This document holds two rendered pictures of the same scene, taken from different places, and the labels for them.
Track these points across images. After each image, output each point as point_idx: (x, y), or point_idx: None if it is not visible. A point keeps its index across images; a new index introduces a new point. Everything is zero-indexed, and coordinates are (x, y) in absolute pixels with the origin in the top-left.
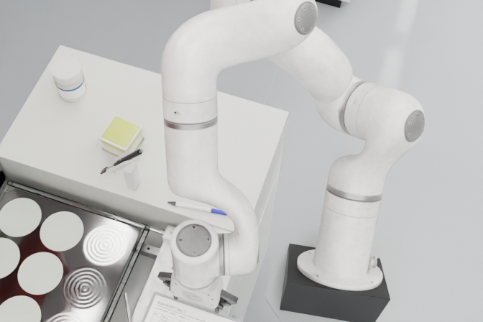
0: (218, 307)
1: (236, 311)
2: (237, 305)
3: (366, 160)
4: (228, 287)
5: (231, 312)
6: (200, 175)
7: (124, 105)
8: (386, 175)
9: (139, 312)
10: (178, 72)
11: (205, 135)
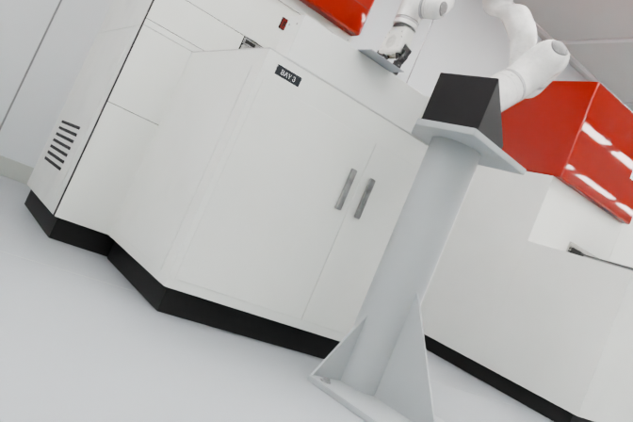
0: (395, 60)
1: (369, 217)
2: (375, 205)
3: (524, 55)
4: (402, 88)
5: (378, 162)
6: None
7: None
8: (531, 74)
9: None
10: None
11: None
